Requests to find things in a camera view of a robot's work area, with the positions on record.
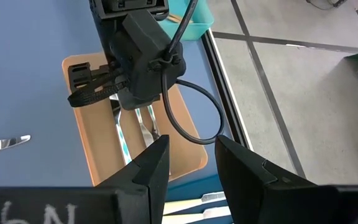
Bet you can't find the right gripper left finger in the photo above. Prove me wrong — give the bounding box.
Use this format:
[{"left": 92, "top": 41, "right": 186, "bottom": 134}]
[{"left": 0, "top": 134, "right": 170, "bottom": 224}]

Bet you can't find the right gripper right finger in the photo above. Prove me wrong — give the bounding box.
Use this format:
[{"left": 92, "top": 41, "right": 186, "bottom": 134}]
[{"left": 214, "top": 134, "right": 358, "bottom": 224}]

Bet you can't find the mosaic-handled silver utensil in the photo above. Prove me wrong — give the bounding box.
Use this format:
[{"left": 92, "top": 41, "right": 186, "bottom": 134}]
[
  {"left": 112, "top": 93, "right": 134, "bottom": 166},
  {"left": 0, "top": 134, "right": 32, "bottom": 156}
]

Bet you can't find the cream-handled black knife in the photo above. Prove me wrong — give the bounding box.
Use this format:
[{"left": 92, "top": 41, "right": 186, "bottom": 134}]
[{"left": 163, "top": 191, "right": 227, "bottom": 215}]

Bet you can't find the orange translucent plastic bin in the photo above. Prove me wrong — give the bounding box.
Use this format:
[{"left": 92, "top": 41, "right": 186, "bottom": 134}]
[{"left": 62, "top": 52, "right": 209, "bottom": 187}]

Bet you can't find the blue plastic bin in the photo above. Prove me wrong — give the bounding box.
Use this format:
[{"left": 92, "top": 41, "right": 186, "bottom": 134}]
[{"left": 163, "top": 173, "right": 234, "bottom": 224}]

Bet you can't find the teal translucent plastic bin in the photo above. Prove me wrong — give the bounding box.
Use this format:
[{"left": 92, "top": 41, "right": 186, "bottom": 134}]
[{"left": 157, "top": 0, "right": 215, "bottom": 42}]

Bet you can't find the blue-grey table mat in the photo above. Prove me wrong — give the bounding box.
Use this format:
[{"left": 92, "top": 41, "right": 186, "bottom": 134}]
[{"left": 0, "top": 0, "right": 244, "bottom": 190}]

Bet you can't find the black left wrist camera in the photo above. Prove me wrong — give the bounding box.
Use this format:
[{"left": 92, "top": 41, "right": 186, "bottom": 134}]
[{"left": 112, "top": 10, "right": 187, "bottom": 111}]

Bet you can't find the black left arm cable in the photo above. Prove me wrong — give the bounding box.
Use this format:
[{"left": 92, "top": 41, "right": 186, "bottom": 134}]
[{"left": 161, "top": 0, "right": 226, "bottom": 146}]

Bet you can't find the black braided cable sleeve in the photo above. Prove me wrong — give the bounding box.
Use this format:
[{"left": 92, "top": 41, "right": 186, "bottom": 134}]
[{"left": 67, "top": 62, "right": 130, "bottom": 108}]

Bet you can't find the black aluminium table frame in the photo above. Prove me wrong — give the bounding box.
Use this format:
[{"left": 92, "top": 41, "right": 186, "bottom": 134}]
[{"left": 201, "top": 28, "right": 255, "bottom": 152}]

